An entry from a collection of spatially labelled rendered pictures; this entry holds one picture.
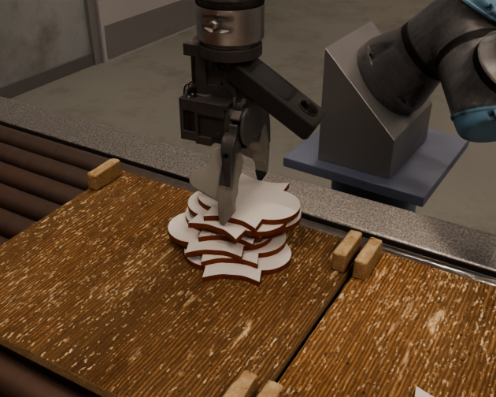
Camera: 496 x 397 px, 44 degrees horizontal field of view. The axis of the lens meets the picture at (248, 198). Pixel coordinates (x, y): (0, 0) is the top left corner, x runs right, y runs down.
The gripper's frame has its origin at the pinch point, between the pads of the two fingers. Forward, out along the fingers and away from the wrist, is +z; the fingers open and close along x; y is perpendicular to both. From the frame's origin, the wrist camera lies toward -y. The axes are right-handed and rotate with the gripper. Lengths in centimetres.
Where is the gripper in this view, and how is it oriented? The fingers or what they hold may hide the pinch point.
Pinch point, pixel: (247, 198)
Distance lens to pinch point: 78.7
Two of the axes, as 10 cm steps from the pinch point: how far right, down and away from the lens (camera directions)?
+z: 0.0, 8.5, 5.2
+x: -4.0, 4.8, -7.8
